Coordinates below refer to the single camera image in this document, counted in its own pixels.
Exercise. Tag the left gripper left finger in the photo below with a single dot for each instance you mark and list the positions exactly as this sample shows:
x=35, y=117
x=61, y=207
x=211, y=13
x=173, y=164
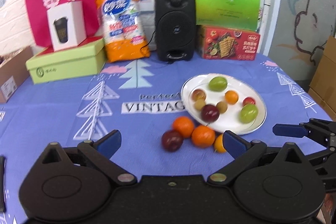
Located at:
x=98, y=154

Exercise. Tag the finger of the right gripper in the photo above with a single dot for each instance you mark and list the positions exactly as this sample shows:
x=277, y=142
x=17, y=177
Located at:
x=290, y=130

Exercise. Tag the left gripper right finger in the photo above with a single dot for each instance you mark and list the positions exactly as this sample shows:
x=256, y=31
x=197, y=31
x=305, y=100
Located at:
x=246, y=156

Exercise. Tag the yellow orange fruit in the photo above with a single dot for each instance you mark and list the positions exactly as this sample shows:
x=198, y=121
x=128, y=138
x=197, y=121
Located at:
x=218, y=144

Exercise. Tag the orange mandarin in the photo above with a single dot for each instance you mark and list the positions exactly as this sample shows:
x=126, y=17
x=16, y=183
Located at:
x=184, y=125
x=203, y=136

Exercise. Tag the small brown longan fruit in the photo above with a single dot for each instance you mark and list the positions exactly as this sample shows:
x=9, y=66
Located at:
x=222, y=106

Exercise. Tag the small red fruit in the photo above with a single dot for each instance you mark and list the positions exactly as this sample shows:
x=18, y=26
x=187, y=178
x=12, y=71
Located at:
x=249, y=101

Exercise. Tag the dark purple plum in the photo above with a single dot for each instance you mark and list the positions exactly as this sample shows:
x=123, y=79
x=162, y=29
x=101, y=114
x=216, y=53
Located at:
x=210, y=113

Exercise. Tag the small orange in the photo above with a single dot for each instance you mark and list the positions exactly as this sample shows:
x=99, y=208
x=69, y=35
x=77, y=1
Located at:
x=231, y=97

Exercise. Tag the brown cardboard box right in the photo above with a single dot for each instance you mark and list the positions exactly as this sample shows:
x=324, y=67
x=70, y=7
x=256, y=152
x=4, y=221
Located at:
x=322, y=87

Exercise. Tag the brown cardboard box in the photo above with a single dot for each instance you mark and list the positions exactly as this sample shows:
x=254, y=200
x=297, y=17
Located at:
x=14, y=71
x=322, y=87

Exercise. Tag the white round plate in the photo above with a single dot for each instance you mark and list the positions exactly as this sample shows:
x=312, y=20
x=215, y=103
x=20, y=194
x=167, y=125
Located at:
x=230, y=119

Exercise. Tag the blue patterned tablecloth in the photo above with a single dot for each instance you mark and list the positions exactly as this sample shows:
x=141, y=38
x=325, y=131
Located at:
x=141, y=99

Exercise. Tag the large green fruit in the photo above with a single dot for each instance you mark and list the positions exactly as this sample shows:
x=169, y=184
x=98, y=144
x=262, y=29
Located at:
x=218, y=84

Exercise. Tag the brown peach fruit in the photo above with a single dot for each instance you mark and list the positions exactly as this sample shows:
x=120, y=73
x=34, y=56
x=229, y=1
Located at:
x=198, y=94

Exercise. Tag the light green shoe box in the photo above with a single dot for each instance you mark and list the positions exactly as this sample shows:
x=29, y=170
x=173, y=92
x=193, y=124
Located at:
x=86, y=59

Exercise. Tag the red cracker box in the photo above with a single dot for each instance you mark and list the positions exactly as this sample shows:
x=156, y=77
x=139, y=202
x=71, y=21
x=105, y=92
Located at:
x=218, y=43

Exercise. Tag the orange paper cup pack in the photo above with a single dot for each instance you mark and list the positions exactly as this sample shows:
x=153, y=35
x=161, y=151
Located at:
x=123, y=34

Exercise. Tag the brown cardboard box left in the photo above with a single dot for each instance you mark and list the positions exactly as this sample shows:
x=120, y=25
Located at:
x=14, y=71

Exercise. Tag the white cup box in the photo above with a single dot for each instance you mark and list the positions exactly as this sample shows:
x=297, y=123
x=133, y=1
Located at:
x=66, y=25

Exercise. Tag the black speaker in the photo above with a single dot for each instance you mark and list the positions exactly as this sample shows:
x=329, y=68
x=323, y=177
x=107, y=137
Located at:
x=175, y=29

